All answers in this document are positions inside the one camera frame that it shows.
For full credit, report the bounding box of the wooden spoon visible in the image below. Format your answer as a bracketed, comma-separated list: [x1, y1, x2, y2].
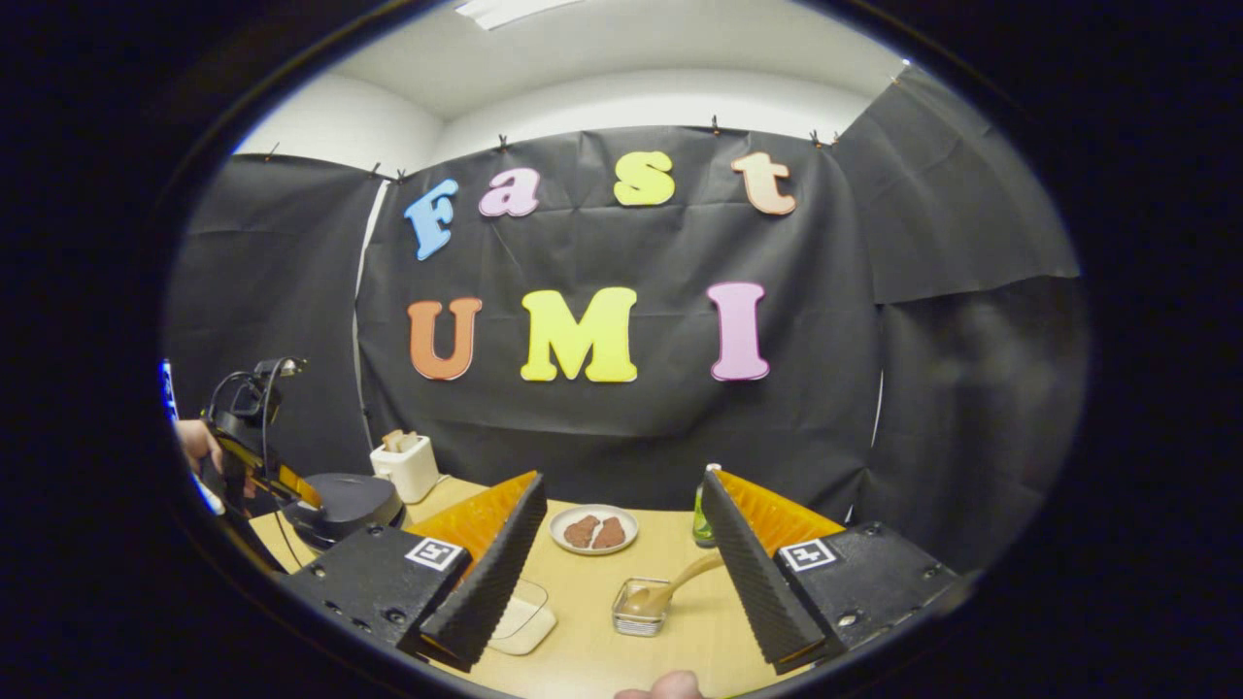
[620, 552, 726, 620]

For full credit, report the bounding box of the clear small container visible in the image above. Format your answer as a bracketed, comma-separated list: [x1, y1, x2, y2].
[611, 577, 674, 638]

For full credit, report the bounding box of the white round plate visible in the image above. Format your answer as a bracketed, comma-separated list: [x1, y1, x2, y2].
[549, 504, 640, 556]

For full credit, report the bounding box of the dark grey rice cooker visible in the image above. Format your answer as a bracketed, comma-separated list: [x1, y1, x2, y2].
[284, 473, 406, 552]

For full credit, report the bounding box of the long ceiling light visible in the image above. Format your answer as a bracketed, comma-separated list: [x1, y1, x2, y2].
[454, 0, 584, 30]

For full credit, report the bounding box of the green drink bottle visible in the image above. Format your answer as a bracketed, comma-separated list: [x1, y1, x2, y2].
[691, 463, 724, 548]

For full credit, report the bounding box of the white chopstick holder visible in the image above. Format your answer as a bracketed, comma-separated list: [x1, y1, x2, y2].
[370, 432, 441, 505]

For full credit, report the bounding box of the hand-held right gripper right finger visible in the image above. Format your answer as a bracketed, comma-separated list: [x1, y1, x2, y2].
[701, 469, 957, 676]

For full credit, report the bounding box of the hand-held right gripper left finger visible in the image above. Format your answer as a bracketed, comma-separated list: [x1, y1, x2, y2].
[282, 471, 548, 673]

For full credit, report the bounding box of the black backdrop cloth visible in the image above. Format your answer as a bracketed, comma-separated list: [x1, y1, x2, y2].
[165, 68, 1089, 574]

